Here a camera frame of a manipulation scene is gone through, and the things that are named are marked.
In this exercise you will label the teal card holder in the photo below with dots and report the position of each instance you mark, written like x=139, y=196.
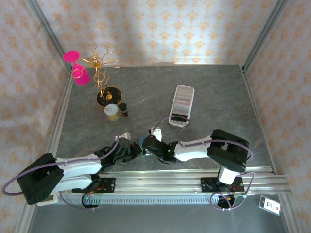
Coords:
x=141, y=141

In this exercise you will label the white card tray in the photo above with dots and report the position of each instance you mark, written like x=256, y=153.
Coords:
x=178, y=124

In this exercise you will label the stack of credit cards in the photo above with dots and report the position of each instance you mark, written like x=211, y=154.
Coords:
x=182, y=99

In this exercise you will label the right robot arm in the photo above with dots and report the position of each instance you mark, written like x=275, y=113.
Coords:
x=192, y=151

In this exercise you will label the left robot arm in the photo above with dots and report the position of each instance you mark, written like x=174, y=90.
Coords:
x=77, y=165

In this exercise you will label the clear badge holder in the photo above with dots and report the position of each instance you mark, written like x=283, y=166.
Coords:
x=269, y=205

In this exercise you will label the dark spice bottle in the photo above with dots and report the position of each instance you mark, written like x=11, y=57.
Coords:
x=124, y=111

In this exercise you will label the yellow printed tin can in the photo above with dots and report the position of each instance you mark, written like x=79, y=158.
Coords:
x=112, y=112

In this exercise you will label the pink wine glass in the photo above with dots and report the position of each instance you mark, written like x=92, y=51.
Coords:
x=81, y=77

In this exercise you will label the white digital display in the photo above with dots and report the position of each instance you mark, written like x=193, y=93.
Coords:
x=49, y=201

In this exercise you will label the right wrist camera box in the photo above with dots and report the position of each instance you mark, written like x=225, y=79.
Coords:
x=155, y=133

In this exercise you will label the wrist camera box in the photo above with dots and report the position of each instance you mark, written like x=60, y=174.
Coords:
x=155, y=133
x=123, y=136

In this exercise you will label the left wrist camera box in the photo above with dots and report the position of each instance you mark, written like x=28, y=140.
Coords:
x=123, y=136

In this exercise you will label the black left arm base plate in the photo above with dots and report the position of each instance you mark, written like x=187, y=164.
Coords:
x=108, y=185

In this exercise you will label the aluminium mounting rail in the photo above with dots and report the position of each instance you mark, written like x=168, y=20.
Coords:
x=158, y=184

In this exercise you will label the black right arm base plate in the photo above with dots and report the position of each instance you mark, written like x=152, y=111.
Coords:
x=209, y=184

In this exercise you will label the aluminium side rail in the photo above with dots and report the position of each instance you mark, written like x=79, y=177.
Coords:
x=60, y=114
x=255, y=114

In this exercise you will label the aluminium frame post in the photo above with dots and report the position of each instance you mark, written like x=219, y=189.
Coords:
x=264, y=34
x=48, y=34

